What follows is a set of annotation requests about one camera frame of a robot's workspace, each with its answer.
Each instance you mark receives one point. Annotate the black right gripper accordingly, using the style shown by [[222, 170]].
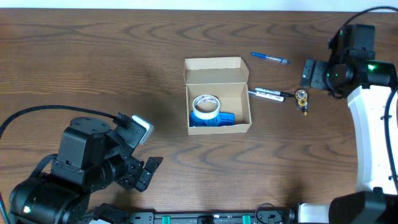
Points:
[[316, 79]]

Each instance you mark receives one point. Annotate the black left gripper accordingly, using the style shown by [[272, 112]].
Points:
[[129, 176]]

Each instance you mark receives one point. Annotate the yellow correction tape dispenser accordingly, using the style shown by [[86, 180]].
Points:
[[301, 96]]

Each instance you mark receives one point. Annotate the white masking tape roll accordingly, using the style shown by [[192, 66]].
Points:
[[206, 99]]

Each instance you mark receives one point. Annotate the blue plastic case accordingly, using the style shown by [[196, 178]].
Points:
[[222, 119]]

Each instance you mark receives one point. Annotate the brown cardboard box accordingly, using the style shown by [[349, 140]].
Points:
[[225, 78]]

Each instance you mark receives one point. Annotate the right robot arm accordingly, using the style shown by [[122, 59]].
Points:
[[370, 88]]

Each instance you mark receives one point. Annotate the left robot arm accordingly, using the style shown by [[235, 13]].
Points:
[[92, 156]]

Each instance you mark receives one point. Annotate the blue ballpoint pen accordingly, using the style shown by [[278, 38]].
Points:
[[268, 57]]

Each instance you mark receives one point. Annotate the white whiteboard marker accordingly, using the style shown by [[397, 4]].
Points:
[[266, 95]]

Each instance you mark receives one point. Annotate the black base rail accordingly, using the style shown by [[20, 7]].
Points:
[[265, 213]]

